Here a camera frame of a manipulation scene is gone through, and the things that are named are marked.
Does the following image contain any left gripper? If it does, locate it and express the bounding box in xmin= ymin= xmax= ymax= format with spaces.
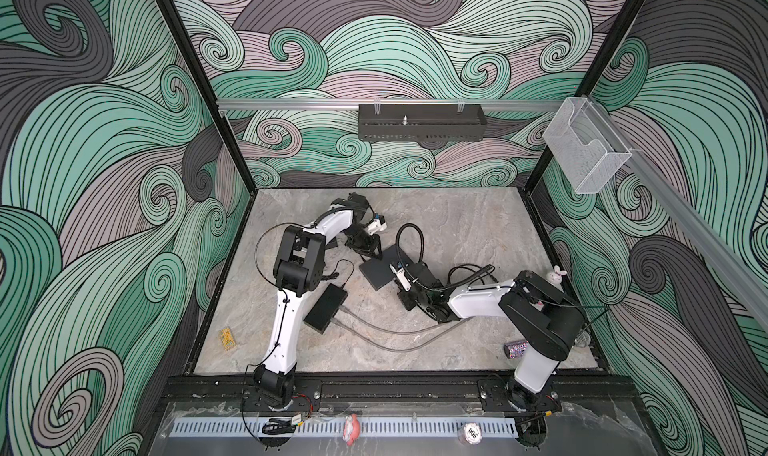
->
xmin=344 ymin=228 xmax=383 ymax=261

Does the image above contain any large black network switch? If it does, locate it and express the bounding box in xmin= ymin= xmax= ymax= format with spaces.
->
xmin=359 ymin=246 xmax=399 ymax=291

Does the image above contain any black cable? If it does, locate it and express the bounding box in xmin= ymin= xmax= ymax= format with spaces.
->
xmin=446 ymin=263 xmax=496 ymax=289

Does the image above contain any grey ethernet cable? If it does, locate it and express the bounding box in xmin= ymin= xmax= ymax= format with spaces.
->
xmin=335 ymin=302 xmax=457 ymax=336
xmin=332 ymin=314 xmax=475 ymax=353

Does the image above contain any small black ribbed switch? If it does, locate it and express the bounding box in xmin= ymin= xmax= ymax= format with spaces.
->
xmin=303 ymin=284 xmax=348 ymax=334

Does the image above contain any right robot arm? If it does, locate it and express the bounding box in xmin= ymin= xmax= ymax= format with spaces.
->
xmin=390 ymin=223 xmax=587 ymax=399

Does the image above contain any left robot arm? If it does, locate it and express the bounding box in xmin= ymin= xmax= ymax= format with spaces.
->
xmin=253 ymin=193 xmax=386 ymax=405

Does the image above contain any glittery purple microphone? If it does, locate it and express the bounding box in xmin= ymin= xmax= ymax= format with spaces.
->
xmin=503 ymin=329 xmax=592 ymax=360

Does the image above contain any pink bunny figurine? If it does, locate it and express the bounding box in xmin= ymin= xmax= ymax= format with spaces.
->
xmin=546 ymin=266 xmax=568 ymax=286

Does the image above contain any round white pink object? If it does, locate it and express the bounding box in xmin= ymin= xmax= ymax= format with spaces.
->
xmin=458 ymin=422 xmax=483 ymax=446

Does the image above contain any small yellow block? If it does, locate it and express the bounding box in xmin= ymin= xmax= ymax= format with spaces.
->
xmin=218 ymin=327 xmax=237 ymax=351

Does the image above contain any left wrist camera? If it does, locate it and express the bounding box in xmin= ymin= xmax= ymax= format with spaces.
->
xmin=365 ymin=214 xmax=387 ymax=236

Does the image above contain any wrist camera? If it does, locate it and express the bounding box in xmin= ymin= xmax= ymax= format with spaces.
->
xmin=365 ymin=214 xmax=387 ymax=236
xmin=389 ymin=264 xmax=412 ymax=292

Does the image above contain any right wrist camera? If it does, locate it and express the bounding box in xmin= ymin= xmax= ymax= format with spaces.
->
xmin=389 ymin=264 xmax=412 ymax=292

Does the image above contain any black perforated wall tray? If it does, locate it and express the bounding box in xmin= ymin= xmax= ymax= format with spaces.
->
xmin=357 ymin=103 xmax=488 ymax=144

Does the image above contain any white slotted cable duct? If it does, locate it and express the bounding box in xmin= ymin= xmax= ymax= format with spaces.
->
xmin=168 ymin=416 xmax=518 ymax=440

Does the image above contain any pink toy on duct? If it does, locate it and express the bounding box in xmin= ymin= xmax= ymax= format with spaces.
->
xmin=342 ymin=414 xmax=361 ymax=447

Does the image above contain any clear acrylic wall box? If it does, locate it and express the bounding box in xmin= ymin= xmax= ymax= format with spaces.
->
xmin=544 ymin=97 xmax=631 ymax=195

